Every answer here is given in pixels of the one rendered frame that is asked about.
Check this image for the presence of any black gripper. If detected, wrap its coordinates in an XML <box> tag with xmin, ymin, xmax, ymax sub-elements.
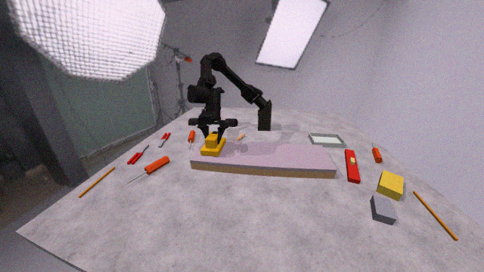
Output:
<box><xmin>188</xmin><ymin>104</ymin><xmax>237</xmax><ymax>144</ymax></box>

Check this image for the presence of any white shallow tray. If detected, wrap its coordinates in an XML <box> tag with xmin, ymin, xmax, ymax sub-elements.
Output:
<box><xmin>308</xmin><ymin>132</ymin><xmax>346</xmax><ymax>148</ymax></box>

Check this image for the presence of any pale pink panel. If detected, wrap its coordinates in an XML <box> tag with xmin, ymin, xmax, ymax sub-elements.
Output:
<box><xmin>189</xmin><ymin>141</ymin><xmax>337</xmax><ymax>179</ymax></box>

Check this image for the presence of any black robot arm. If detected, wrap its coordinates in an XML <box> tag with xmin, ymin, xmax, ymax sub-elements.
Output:
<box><xmin>187</xmin><ymin>52</ymin><xmax>268</xmax><ymax>125</ymax></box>

